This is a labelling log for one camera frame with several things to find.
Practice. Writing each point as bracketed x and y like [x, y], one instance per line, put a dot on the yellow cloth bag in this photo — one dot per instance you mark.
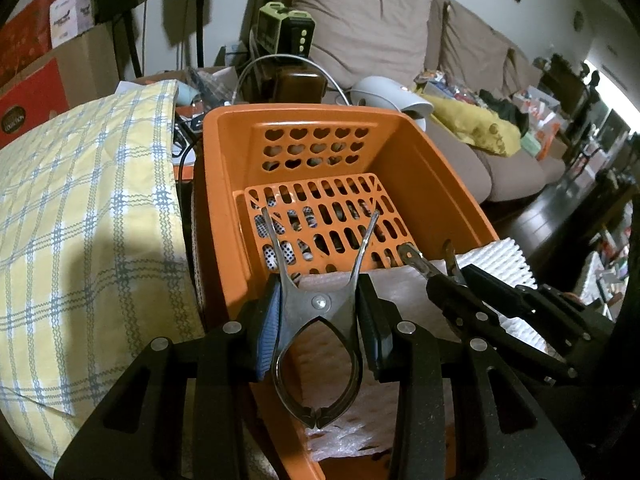
[477, 126]

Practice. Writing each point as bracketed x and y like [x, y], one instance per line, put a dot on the brown sofa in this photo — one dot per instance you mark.
[425, 85]

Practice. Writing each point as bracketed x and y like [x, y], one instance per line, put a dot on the brown cardboard box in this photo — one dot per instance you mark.
[87, 67]

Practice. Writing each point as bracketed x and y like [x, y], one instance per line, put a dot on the white foam net sheet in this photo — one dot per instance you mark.
[324, 366]

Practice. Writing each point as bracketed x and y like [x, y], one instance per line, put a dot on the white dome device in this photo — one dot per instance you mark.
[383, 92]

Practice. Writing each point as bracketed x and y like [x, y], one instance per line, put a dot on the green black power station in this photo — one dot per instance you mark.
[282, 30]

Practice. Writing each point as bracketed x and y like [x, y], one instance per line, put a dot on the brown cushion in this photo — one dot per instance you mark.
[471, 52]
[518, 73]
[359, 38]

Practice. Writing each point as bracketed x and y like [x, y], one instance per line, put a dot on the red gift box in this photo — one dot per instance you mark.
[33, 101]
[25, 38]

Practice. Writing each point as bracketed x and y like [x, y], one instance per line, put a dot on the red gift box front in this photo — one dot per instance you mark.
[33, 101]

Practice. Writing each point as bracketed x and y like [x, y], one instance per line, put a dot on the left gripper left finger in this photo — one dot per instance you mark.
[260, 320]

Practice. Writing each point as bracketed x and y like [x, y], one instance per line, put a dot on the metal clip tool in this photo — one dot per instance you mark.
[300, 308]

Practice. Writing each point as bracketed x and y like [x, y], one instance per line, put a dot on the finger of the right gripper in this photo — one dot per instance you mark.
[458, 305]
[512, 301]

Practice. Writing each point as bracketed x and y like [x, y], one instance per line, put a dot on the pink white small box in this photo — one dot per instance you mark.
[69, 19]

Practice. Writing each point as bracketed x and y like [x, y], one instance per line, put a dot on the orange plastic basket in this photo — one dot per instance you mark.
[320, 170]

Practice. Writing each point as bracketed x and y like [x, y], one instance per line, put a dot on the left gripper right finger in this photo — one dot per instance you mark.
[378, 319]

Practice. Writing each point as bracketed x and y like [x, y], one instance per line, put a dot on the red gift box top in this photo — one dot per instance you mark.
[25, 38]

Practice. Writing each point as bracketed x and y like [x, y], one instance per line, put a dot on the yellow plaid tablecloth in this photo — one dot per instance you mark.
[93, 261]

